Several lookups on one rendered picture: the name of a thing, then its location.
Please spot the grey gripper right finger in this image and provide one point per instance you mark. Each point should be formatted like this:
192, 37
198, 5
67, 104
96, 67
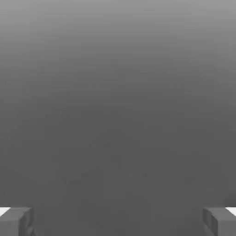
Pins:
224, 223

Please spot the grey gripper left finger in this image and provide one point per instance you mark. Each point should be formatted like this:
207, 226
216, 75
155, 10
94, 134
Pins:
12, 223

